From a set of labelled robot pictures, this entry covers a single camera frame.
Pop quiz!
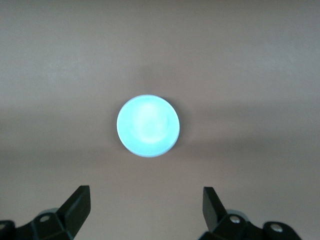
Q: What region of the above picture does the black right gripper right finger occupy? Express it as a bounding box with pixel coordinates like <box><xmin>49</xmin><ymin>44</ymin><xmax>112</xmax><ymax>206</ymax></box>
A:
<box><xmin>199</xmin><ymin>186</ymin><xmax>301</xmax><ymax>240</ymax></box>

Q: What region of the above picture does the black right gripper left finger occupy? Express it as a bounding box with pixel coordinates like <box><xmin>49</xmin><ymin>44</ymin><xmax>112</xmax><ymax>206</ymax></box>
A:
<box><xmin>0</xmin><ymin>185</ymin><xmax>91</xmax><ymax>240</ymax></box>

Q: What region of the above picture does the light blue bowl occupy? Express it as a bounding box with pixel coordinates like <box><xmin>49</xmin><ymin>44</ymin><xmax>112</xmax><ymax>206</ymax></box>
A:
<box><xmin>116</xmin><ymin>94</ymin><xmax>181</xmax><ymax>158</ymax></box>

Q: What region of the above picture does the brown table cover sheet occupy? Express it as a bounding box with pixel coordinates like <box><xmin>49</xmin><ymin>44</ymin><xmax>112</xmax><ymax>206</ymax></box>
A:
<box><xmin>0</xmin><ymin>0</ymin><xmax>320</xmax><ymax>240</ymax></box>

